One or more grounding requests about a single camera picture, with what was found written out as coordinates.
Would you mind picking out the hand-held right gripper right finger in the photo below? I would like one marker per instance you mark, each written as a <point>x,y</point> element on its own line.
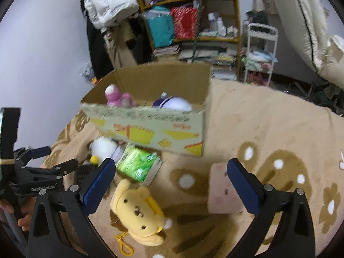
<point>243,188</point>

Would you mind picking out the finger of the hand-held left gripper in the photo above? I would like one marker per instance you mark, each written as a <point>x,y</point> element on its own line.
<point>35,151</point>
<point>65,166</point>

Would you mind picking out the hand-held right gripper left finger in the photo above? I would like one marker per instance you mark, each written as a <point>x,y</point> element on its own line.
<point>99,186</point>

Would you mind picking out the pink swirl roll plush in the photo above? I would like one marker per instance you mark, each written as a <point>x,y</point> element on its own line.
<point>221,190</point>

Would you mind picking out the white duck plush toy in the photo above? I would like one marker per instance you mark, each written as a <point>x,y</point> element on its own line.
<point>103,146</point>

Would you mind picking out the green tissue pack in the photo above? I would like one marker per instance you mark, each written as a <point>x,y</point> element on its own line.
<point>135,164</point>

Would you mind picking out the yellow plastic item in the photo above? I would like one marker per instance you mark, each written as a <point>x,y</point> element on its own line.
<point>137,212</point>

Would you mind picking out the printed cardboard box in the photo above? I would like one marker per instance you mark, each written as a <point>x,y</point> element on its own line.
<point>150,131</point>

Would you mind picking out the pink plush toy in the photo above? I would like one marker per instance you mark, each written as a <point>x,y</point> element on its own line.
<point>118,98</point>

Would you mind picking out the purple and white plush toy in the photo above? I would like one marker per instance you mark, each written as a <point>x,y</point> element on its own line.
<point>174,103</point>

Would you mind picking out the person's left hand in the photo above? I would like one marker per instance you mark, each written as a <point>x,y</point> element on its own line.
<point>25,221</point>

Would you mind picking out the beige printed blanket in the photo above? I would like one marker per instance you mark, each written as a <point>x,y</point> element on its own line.
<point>268,123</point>

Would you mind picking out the plastic bag of toys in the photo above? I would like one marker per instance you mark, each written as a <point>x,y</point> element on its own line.
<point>87,72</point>

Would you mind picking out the black coat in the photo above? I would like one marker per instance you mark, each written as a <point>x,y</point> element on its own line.
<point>96,48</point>

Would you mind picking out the wide stack of books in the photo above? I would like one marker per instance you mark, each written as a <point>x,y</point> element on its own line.
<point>215,61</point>

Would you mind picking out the beige coat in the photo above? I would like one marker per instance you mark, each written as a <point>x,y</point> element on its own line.
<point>121,48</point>

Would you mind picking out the white trolley cart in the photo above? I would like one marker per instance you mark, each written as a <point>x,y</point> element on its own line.
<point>262,56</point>

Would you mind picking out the small stack of books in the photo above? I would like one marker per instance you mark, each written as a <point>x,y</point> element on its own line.
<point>165,52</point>

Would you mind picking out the group of small bottles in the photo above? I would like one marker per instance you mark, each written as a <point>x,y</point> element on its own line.
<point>221,25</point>

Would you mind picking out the white puffer jacket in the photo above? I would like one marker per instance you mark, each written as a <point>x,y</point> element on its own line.
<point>107,2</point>

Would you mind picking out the teal bag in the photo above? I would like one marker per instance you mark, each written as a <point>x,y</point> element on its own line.
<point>161,29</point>

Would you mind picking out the yellow wooden bookshelf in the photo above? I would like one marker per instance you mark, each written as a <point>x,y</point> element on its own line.
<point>233,18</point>

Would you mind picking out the black bag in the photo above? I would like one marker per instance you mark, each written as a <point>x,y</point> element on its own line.
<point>258,18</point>

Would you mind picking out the red bag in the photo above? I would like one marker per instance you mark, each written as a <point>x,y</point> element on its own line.
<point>185,24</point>

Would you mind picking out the green broom pole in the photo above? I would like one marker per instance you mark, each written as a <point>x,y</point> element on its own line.
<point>199,18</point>

